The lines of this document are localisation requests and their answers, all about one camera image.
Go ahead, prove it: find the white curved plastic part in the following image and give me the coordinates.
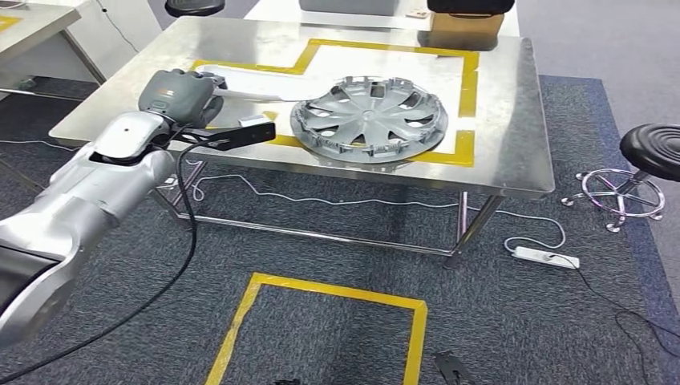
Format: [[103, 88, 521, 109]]
[[193, 63, 341, 103]]

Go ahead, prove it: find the yellow tape outline on workbench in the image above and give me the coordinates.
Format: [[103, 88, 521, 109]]
[[191, 38, 481, 168]]

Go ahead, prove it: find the steel workbench table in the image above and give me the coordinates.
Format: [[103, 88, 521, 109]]
[[48, 15, 557, 270]]

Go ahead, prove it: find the grey wheel hubcap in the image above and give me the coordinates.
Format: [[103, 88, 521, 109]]
[[289, 75, 450, 164]]

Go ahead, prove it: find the yellow floor tape square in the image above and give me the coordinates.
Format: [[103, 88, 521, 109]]
[[204, 272, 429, 385]]

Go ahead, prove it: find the grey box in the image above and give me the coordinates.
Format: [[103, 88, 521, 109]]
[[298, 0, 399, 17]]

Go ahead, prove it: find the white desk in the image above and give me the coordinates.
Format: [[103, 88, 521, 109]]
[[244, 0, 522, 39]]

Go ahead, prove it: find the cardboard box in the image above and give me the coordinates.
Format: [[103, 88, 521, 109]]
[[429, 11, 506, 51]]

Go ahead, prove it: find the white power strip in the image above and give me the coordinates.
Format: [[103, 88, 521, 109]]
[[511, 245, 581, 270]]

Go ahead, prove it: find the black stool seat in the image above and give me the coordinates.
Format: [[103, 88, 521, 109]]
[[164, 0, 227, 18]]

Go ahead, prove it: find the white partition panel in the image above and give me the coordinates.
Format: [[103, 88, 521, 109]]
[[66, 0, 163, 83]]

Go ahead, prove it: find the black stool chrome base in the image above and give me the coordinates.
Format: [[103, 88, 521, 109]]
[[560, 123, 680, 233]]

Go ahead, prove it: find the white power strip cable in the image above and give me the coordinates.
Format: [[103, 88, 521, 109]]
[[191, 174, 569, 253]]

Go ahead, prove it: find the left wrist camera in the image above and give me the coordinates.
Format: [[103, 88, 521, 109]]
[[169, 114, 277, 152]]

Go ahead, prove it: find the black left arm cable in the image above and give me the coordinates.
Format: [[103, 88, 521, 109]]
[[0, 139, 213, 385]]

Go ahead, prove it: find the black floor cable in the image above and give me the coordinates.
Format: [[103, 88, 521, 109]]
[[552, 254, 680, 385]]

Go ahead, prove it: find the steel frame table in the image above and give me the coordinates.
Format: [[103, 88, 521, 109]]
[[0, 0, 107, 99]]

